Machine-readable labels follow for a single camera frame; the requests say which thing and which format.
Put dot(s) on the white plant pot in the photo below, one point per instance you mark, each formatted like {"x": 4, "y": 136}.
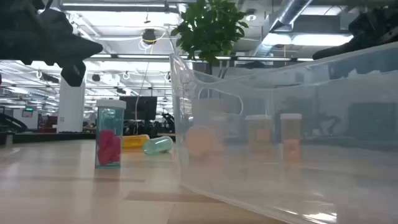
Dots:
{"x": 217, "y": 105}

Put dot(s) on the green leafy plant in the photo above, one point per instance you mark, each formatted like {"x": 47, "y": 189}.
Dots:
{"x": 211, "y": 28}

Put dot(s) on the silver ventilation duct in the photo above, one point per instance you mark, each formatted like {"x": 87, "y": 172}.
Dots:
{"x": 289, "y": 12}

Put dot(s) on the small orange pill bottle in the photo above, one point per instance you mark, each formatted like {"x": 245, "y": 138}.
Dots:
{"x": 202, "y": 141}

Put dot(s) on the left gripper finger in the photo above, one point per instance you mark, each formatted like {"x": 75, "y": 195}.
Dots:
{"x": 73, "y": 74}
{"x": 81, "y": 48}

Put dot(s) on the white pillar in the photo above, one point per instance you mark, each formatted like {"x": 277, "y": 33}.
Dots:
{"x": 71, "y": 109}

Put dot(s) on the round ceiling lamp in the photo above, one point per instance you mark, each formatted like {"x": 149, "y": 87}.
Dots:
{"x": 250, "y": 17}

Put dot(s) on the black ceiling speaker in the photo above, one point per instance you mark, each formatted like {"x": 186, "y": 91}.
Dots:
{"x": 95, "y": 77}

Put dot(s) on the black background monitor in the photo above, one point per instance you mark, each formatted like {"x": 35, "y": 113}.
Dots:
{"x": 143, "y": 107}

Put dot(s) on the clear plastic bin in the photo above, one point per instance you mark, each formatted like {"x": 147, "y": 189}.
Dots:
{"x": 311, "y": 186}

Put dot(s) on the black ceiling camera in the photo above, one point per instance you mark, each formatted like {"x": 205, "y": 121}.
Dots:
{"x": 149, "y": 36}

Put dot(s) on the black aluminium table frame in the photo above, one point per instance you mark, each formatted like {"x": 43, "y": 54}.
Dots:
{"x": 46, "y": 137}

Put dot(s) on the yellow pill bottle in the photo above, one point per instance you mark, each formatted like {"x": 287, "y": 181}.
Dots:
{"x": 133, "y": 141}

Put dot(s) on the small white cap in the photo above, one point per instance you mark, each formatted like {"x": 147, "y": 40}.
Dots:
{"x": 258, "y": 133}

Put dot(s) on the long ceiling light strip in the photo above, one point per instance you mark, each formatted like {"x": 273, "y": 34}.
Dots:
{"x": 140, "y": 56}

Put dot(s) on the green exit sign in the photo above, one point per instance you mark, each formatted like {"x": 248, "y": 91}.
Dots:
{"x": 29, "y": 109}

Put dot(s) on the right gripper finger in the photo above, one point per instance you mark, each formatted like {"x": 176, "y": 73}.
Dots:
{"x": 342, "y": 49}

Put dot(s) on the pale green pill bottle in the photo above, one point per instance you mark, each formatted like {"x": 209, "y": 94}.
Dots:
{"x": 157, "y": 145}

